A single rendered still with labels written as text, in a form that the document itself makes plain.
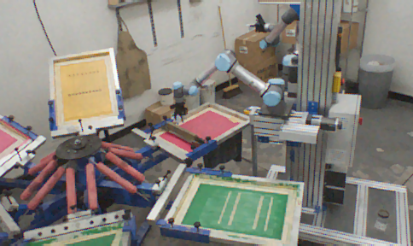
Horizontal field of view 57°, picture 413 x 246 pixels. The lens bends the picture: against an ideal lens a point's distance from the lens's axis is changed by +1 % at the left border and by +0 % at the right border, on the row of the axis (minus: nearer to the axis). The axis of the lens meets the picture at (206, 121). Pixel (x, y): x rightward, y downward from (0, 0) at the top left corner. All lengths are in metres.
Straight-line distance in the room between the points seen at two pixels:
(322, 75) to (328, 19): 0.41
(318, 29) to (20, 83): 3.15
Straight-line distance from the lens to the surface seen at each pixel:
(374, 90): 5.66
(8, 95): 4.55
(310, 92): 2.94
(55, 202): 2.72
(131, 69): 5.06
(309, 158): 3.25
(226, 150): 3.29
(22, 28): 4.46
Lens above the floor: 2.58
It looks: 29 degrees down
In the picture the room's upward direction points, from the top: 5 degrees counter-clockwise
